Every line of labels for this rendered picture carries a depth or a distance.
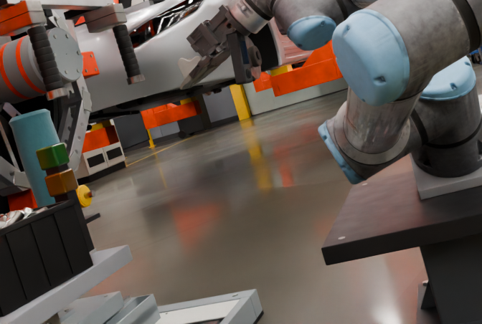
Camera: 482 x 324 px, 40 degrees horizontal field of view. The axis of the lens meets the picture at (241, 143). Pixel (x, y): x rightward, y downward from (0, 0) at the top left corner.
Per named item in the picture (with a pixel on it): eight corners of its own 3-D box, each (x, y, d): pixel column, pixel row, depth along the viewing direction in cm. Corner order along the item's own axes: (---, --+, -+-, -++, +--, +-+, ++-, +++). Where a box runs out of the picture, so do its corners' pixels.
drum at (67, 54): (23, 103, 168) (6, 49, 167) (92, 80, 161) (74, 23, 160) (-15, 111, 155) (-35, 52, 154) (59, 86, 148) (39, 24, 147)
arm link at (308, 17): (343, 8, 132) (312, -32, 138) (293, 38, 132) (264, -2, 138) (349, 34, 140) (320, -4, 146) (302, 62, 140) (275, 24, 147)
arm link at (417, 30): (417, 153, 149) (502, 41, 76) (349, 193, 149) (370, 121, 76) (379, 96, 153) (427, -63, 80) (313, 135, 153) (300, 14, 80)
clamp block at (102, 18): (98, 33, 172) (92, 13, 172) (128, 22, 169) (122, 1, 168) (88, 33, 167) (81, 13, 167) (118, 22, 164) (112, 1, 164)
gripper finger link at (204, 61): (194, 72, 155) (219, 47, 152) (199, 78, 154) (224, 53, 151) (184, 73, 150) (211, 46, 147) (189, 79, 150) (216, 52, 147)
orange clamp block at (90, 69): (61, 84, 187) (79, 81, 195) (84, 76, 184) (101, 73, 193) (54, 59, 186) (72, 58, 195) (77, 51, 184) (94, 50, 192)
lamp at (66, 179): (62, 193, 124) (55, 172, 124) (79, 188, 122) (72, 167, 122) (49, 198, 120) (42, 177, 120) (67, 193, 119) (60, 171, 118)
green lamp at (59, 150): (54, 167, 123) (46, 146, 123) (71, 162, 122) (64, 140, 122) (40, 171, 120) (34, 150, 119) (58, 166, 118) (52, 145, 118)
